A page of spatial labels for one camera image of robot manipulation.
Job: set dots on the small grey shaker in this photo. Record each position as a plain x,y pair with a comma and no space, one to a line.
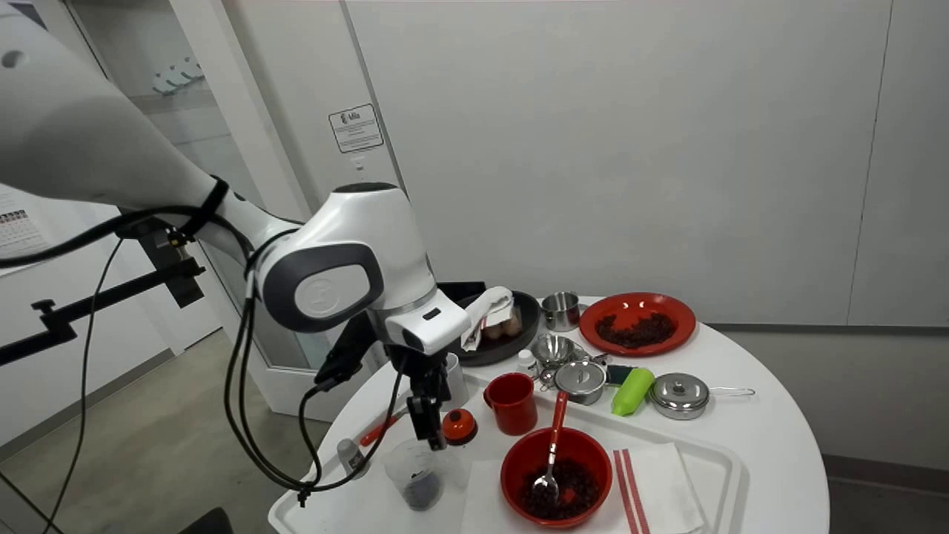
347,460

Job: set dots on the small white bottle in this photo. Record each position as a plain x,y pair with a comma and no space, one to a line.
526,364

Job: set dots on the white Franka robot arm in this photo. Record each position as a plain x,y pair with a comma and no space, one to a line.
335,227

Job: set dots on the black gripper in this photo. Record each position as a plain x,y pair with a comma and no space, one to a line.
418,371

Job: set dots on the black rectangular box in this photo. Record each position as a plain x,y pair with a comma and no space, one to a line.
463,288

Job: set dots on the white tray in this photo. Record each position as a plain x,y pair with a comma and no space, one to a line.
328,507

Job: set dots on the paper door sign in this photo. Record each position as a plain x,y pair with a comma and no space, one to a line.
356,128

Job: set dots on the small orange round lid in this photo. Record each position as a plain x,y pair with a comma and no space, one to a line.
460,427

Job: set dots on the black frying pan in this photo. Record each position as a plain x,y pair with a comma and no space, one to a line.
515,337

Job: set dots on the red cup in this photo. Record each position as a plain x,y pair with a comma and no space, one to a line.
510,405

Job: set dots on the steel measuring cup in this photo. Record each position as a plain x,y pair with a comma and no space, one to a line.
553,350

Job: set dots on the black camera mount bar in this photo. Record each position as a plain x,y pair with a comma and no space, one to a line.
99,298

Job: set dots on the black floor object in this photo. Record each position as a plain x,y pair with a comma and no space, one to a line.
206,522

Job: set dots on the white wall hook rack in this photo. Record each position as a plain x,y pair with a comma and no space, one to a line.
179,74

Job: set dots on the clear plastic cup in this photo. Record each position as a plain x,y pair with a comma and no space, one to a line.
417,478

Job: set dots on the red plate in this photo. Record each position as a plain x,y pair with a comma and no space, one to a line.
638,328

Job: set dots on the red bowl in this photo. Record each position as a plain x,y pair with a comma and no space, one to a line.
523,466

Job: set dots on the small steel cup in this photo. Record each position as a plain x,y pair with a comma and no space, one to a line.
561,313

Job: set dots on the white cloth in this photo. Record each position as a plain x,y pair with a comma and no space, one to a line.
491,313

